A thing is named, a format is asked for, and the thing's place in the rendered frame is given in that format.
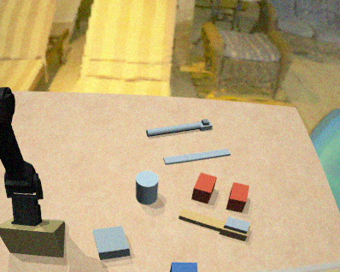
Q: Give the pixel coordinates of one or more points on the light grey flat bar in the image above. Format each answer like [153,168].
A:
[196,156]

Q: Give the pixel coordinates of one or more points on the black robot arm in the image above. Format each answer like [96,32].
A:
[20,176]

